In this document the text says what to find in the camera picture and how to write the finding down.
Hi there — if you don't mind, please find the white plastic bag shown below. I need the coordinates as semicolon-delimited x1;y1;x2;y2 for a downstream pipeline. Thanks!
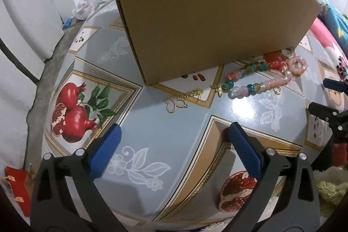
73;0;102;20

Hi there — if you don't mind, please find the pink floral pillow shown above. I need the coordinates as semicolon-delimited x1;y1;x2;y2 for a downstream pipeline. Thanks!
308;17;348;113

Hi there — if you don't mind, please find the colourful bead bracelet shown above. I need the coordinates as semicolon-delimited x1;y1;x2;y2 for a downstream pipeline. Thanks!
213;61;293;100

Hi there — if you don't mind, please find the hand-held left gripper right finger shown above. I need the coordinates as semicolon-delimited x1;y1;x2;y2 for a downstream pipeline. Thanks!
228;122;321;232

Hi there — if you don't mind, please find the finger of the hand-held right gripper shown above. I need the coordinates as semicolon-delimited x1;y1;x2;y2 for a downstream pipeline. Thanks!
309;102;348;171
323;78;348;92

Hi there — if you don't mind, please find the blue patterned blanket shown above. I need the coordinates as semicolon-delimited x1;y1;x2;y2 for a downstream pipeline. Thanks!
299;0;348;45

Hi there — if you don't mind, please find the green shaggy rug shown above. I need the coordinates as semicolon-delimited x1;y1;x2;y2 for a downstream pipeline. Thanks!
313;167;343;219

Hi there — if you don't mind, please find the fruit print tablecloth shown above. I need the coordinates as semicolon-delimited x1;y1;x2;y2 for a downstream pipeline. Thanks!
41;0;338;225

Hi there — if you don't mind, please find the brown cardboard box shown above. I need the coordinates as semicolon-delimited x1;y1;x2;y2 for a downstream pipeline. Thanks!
108;0;323;86

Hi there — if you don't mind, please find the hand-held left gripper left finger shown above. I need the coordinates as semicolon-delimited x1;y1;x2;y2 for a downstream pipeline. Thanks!
29;123;122;232

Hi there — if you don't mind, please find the red paper packet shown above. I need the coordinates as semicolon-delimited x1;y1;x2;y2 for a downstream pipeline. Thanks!
4;166;32;217

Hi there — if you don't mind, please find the pink bead bracelet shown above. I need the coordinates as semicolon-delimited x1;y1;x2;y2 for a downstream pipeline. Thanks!
284;57;308;77

